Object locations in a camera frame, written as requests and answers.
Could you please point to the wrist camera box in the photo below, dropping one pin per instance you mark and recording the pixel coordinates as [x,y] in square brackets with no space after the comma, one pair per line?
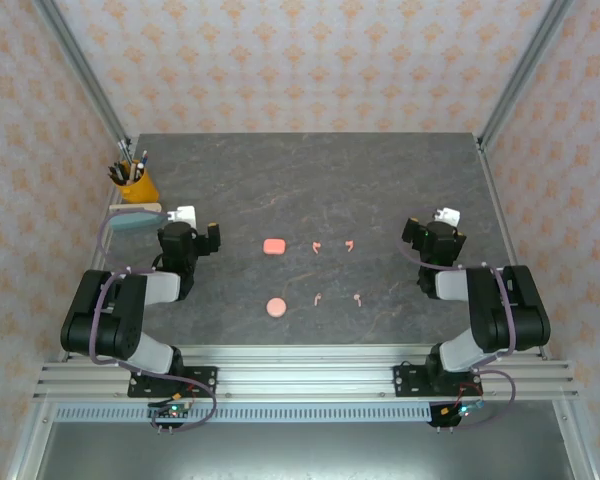
[186,215]
[447,216]

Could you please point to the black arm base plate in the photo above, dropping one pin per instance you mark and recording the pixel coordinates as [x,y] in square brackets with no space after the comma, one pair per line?
[205,377]
[407,380]

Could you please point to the white pen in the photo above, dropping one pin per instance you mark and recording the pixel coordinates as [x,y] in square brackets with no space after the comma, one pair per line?
[136,171]

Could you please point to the aluminium frame post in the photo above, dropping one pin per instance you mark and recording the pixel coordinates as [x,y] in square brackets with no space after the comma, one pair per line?
[524,75]
[87,75]

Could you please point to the small circuit board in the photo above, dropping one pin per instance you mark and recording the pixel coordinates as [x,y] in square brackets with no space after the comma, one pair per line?
[461,411]
[172,411]

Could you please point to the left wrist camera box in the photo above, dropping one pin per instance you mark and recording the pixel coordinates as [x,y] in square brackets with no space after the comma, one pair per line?
[186,215]

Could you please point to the pink round charging case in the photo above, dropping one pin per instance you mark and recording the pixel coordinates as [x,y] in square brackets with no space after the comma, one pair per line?
[276,307]

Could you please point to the aluminium mounting rail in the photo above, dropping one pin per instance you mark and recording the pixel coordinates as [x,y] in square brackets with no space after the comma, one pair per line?
[305,372]

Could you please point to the grey metal panel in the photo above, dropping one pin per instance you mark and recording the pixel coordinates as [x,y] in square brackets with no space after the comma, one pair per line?
[305,450]

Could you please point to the teal and beige stapler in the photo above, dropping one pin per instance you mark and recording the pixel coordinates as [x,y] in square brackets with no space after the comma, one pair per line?
[135,222]

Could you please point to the yellow pen holder cup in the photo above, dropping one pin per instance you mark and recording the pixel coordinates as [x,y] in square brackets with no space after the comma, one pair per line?
[140,190]

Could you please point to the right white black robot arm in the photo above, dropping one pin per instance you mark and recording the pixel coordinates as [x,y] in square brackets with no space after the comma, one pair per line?
[505,310]

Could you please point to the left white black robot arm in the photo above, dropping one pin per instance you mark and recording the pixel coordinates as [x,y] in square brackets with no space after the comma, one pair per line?
[105,320]

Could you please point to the blue pen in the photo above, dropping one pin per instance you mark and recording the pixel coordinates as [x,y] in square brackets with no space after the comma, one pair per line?
[143,160]

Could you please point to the black pen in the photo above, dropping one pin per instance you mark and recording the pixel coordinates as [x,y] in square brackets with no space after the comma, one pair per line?
[116,173]

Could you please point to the pink rounded-rectangular charging case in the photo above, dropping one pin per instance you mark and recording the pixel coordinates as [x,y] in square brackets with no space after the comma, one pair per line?
[274,246]

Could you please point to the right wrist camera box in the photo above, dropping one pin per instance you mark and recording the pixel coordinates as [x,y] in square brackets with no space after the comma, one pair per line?
[447,216]

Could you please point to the silver pen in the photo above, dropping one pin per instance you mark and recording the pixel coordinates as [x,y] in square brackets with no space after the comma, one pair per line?
[124,149]

